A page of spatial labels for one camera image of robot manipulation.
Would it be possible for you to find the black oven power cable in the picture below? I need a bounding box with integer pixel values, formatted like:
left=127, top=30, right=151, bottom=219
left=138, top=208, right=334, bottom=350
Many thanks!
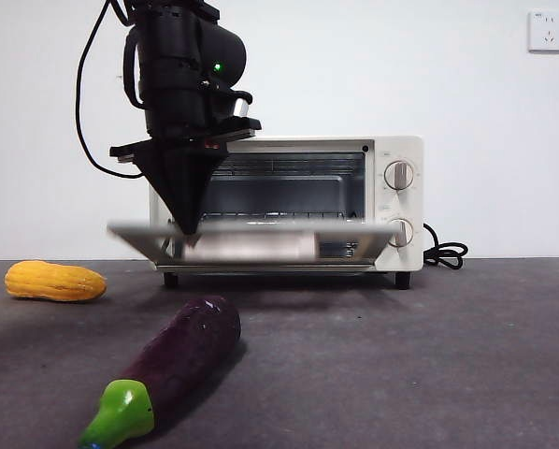
left=422, top=223, right=470, bottom=271

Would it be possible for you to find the yellow corn cob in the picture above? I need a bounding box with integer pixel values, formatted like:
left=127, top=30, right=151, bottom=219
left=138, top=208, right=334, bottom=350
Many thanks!
left=4, top=260, right=108, bottom=303

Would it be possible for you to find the wrist camera with silver lens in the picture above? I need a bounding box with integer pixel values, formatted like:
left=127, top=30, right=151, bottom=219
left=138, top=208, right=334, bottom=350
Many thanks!
left=213, top=88, right=255, bottom=127

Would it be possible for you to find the white wall socket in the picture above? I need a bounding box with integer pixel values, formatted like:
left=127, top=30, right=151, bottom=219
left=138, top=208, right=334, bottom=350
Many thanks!
left=527, top=8, right=559, bottom=54

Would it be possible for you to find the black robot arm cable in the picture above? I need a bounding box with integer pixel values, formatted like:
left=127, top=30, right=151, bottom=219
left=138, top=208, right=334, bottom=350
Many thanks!
left=76, top=0, right=143, bottom=179

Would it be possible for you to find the beige oven knob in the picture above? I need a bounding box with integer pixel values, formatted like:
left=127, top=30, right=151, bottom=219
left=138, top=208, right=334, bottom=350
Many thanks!
left=382, top=159, right=415, bottom=192
left=387, top=217, right=415, bottom=248

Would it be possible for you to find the glass oven door beige handle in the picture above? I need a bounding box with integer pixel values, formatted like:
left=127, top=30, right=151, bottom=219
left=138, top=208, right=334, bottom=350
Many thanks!
left=106, top=219, right=405, bottom=273

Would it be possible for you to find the white toaster oven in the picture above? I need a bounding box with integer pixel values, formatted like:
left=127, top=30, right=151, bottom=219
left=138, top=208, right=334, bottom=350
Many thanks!
left=106, top=135, right=424, bottom=289

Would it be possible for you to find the purple eggplant green stem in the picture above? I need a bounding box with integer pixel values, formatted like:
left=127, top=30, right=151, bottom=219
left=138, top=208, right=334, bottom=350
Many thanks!
left=78, top=295, right=242, bottom=449

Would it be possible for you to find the metal wire oven rack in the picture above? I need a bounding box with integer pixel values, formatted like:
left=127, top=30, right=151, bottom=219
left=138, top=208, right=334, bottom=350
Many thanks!
left=199, top=210, right=367, bottom=226

